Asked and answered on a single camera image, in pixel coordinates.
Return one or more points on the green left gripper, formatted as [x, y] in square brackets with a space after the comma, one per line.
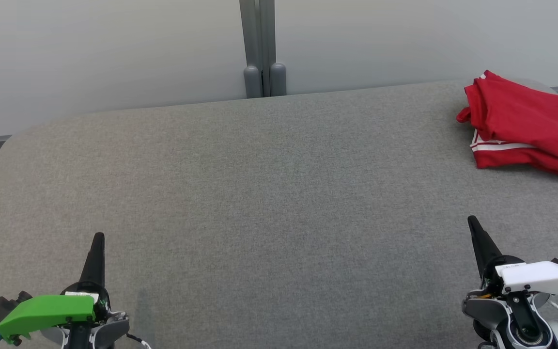
[46, 310]

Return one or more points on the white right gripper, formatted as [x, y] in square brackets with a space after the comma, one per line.
[540, 278]

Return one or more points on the red shorts with white waistband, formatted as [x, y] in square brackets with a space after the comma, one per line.
[526, 162]

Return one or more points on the red jersey with black lettering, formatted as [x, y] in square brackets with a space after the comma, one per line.
[521, 111]

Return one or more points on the grey fabric sofa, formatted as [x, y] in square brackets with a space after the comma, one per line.
[259, 203]

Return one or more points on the grey vertical partition column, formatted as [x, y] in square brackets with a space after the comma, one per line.
[257, 34]

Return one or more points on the grey round-top post cap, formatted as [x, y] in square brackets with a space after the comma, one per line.
[253, 82]
[278, 80]

